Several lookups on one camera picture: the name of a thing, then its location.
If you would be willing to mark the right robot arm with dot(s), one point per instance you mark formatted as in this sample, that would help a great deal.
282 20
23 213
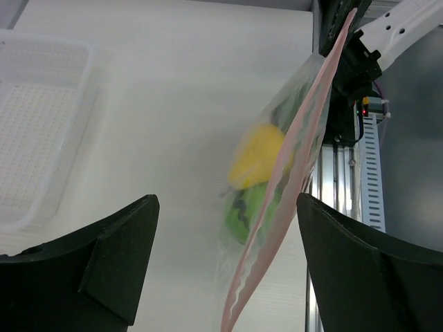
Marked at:
387 37

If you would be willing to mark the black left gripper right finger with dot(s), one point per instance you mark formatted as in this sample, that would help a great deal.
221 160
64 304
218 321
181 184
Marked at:
366 280

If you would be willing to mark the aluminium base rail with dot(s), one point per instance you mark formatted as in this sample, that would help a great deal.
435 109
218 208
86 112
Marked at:
335 180

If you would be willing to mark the clear zip top bag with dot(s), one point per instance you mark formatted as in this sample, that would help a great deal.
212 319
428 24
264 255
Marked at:
300 109

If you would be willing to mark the yellow fake pepper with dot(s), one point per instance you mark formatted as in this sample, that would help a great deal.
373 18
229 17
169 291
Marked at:
255 157

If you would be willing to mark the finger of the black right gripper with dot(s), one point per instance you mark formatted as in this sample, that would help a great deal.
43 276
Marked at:
333 14

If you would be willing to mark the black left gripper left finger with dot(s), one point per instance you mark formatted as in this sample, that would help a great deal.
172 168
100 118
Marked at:
87 280

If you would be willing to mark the white slotted cable duct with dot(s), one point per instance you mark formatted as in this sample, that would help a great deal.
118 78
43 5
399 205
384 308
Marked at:
372 207

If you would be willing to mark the white plastic basket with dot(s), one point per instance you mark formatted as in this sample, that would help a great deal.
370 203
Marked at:
46 103

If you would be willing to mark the green fake apple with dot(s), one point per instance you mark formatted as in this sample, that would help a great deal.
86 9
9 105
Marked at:
242 208

